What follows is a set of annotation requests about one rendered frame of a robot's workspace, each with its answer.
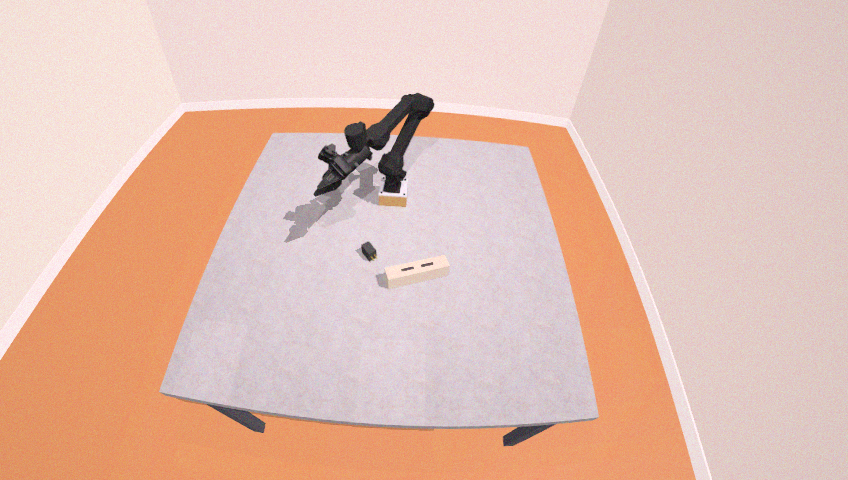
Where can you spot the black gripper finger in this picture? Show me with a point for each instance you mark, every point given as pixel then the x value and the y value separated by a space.
pixel 332 176
pixel 324 190

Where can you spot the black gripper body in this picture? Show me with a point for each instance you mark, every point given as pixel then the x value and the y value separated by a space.
pixel 345 165

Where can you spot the black two-prong charger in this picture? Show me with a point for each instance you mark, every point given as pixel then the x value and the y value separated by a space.
pixel 369 251

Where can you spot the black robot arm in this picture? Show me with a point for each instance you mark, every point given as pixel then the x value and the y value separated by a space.
pixel 360 139

